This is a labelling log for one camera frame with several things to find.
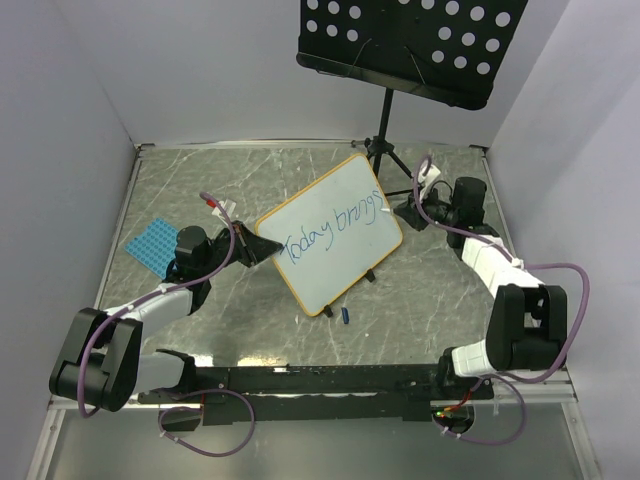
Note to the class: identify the blue studded building plate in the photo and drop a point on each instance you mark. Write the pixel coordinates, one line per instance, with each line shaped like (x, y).
(154, 248)

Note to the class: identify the black whiteboard clip foot right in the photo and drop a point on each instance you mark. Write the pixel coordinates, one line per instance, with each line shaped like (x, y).
(370, 276)

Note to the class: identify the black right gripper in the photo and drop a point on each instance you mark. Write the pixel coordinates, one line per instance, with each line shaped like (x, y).
(412, 214)

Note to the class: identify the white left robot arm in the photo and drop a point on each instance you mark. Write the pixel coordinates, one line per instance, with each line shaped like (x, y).
(101, 364)

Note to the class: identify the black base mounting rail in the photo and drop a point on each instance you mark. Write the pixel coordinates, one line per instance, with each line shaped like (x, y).
(305, 393)

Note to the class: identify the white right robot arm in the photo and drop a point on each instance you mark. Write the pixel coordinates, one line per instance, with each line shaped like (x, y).
(527, 329)

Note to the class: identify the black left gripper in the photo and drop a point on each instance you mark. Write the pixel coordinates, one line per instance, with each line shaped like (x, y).
(251, 247)

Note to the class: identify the yellow framed whiteboard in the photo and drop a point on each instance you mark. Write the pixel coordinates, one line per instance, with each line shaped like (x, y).
(332, 232)

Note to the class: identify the black perforated music stand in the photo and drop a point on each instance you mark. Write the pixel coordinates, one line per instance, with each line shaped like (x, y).
(445, 51)

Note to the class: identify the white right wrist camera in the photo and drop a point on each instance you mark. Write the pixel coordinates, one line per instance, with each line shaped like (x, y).
(429, 176)

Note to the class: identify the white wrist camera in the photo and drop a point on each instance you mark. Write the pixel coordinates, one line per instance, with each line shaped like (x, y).
(429, 176)
(220, 208)

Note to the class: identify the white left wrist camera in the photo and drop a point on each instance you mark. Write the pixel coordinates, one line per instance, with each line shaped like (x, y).
(220, 208)

